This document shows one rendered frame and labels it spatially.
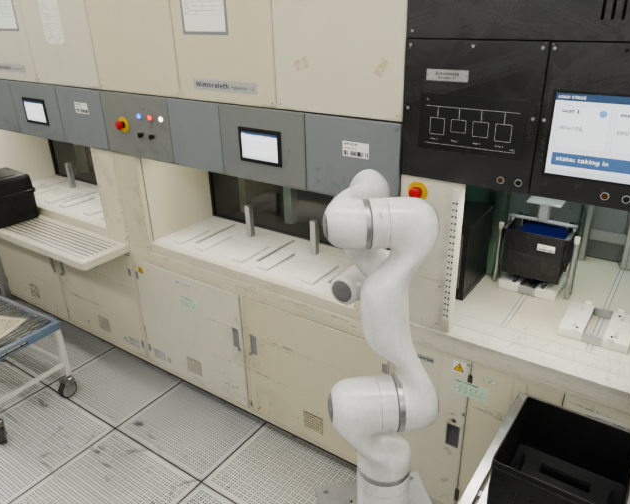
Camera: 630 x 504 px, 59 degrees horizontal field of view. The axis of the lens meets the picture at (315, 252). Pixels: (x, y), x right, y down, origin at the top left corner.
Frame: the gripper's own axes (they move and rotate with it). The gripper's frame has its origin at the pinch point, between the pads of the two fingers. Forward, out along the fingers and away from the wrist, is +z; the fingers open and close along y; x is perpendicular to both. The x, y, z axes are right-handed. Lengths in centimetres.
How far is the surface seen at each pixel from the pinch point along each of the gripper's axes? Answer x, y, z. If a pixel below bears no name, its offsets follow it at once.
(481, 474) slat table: -44, 42, -29
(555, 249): -12, 36, 54
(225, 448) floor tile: -120, -82, -6
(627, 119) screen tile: 43, 54, 12
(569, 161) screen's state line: 31, 43, 12
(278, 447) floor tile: -120, -61, 8
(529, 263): -20, 28, 54
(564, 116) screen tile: 42, 40, 12
